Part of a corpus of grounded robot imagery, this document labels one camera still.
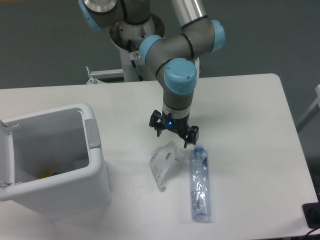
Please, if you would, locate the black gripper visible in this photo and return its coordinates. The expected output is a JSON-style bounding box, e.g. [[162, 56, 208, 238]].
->
[[149, 109, 199, 148]]

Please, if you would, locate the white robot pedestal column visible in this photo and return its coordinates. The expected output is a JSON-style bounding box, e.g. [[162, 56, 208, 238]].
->
[[109, 13, 165, 82]]

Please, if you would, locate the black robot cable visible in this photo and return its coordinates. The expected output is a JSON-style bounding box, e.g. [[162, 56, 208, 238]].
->
[[127, 39, 145, 82]]

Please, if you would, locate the white plastic trash can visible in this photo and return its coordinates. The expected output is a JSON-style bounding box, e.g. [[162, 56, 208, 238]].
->
[[0, 102, 112, 219]]

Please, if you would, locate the clear plastic water bottle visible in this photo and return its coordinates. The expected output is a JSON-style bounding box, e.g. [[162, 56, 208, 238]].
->
[[189, 143, 212, 221]]

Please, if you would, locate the white plastic wrapper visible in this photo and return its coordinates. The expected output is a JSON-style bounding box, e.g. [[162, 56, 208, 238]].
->
[[149, 141, 185, 192]]

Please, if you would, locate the black device at edge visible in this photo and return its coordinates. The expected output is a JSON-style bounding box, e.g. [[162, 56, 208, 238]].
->
[[302, 202, 320, 229]]

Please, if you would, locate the white metal mounting frame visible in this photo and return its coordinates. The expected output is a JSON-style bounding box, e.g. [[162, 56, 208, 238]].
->
[[86, 66, 124, 85]]

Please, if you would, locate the white frame leg right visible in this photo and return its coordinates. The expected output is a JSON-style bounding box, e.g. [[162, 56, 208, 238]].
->
[[295, 84, 320, 133]]

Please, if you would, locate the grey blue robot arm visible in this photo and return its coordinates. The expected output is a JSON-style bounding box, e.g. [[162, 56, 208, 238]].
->
[[78, 0, 226, 145]]

